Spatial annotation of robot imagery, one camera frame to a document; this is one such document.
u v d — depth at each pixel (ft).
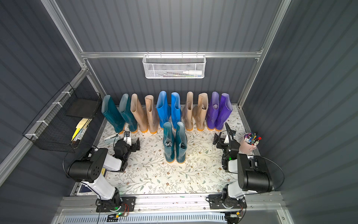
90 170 1.54
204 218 2.52
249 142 2.78
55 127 2.29
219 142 2.64
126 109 2.71
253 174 1.48
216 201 2.42
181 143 2.25
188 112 2.78
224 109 2.77
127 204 2.38
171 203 2.47
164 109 2.92
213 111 2.79
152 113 2.71
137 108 3.15
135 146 2.93
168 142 2.35
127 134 2.65
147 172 2.77
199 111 2.93
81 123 2.45
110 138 3.23
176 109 2.72
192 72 3.00
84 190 2.55
